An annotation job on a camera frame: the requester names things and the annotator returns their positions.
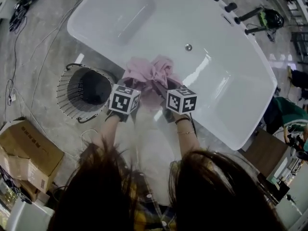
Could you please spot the small cardboard box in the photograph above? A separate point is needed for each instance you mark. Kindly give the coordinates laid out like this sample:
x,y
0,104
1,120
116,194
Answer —
x,y
27,190

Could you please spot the white ceramic fixture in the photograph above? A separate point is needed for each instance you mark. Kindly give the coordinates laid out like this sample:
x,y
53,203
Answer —
x,y
29,215

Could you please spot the large open cardboard box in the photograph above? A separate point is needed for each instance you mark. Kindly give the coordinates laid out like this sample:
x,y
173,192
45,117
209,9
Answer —
x,y
29,153

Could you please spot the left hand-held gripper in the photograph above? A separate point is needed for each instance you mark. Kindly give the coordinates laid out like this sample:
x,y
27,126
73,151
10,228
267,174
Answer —
x,y
121,100

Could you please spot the pink cloth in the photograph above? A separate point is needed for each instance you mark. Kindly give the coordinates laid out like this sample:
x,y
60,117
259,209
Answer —
x,y
144,71

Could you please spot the white power strip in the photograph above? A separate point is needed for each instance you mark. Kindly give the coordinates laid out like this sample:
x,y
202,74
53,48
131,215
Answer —
x,y
12,98

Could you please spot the chrome overflow knob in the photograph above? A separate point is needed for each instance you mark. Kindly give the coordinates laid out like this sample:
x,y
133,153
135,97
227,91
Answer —
x,y
188,47

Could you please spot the beige studded laundry basket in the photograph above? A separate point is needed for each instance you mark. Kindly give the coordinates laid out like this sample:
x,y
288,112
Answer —
x,y
64,96

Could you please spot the person's right forearm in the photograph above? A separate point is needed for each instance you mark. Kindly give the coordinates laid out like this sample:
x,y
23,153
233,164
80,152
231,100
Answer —
x,y
186,139

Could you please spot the white bathtub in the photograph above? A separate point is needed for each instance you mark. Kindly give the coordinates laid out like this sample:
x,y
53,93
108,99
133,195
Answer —
x,y
192,20

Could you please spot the black and green bag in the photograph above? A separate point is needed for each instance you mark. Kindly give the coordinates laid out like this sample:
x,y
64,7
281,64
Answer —
x,y
272,18

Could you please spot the person's yellow plaid shirt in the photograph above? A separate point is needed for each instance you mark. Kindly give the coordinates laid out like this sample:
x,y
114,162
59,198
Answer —
x,y
149,215

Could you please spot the person's cream skirt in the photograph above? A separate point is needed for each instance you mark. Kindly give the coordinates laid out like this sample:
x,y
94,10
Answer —
x,y
154,153

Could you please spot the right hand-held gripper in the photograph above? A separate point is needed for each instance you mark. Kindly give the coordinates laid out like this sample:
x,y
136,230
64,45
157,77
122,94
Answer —
x,y
178,101

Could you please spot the person's left forearm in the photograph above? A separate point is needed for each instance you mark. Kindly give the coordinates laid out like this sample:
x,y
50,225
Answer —
x,y
108,132

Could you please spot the brown cabinet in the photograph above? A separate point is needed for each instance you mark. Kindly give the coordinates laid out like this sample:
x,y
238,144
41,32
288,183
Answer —
x,y
264,153

